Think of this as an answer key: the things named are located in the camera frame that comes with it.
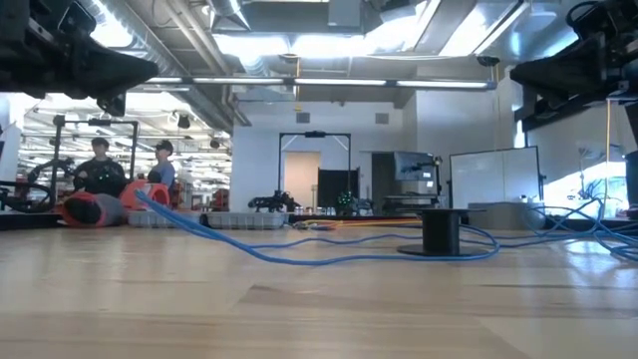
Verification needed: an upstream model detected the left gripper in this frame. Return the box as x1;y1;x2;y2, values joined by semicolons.
0;0;160;119

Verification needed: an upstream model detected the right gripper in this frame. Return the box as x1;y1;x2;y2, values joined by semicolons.
508;19;638;102

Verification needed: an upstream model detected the thin blue cord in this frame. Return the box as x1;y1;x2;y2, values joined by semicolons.
134;188;638;266

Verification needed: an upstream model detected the black cord spool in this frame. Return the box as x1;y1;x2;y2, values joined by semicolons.
396;207;488;258

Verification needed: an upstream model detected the person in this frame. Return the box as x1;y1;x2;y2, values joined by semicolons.
73;137;129;198
147;139;177;196

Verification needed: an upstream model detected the ceiling light strip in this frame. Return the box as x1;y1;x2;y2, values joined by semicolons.
396;79;498;91
144;76;286;86
292;77;389;87

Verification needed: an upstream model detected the white panel screen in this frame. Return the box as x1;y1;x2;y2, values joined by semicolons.
448;146;543;210

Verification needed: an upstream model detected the grey machine cabinet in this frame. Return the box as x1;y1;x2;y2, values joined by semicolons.
371;150;445;216

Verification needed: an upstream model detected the grey open tool case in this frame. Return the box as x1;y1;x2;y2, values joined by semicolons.
127;208;288;230

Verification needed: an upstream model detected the small black background robot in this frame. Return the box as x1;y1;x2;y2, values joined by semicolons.
247;190;302;213

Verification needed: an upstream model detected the black gantry frame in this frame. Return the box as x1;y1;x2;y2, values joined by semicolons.
52;113;141;210

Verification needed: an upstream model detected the silver ceiling duct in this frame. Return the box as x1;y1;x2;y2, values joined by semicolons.
79;0;253;134

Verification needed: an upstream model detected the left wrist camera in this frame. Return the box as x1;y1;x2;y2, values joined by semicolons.
57;0;99;36

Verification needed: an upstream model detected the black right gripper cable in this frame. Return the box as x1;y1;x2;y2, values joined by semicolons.
565;0;602;29

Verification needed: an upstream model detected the black doorway frame stand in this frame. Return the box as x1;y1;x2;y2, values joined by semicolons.
277;130;353;210

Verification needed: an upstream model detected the multicoloured wire harness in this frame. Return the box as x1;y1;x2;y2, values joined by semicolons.
293;217;425;227
298;221;425;231

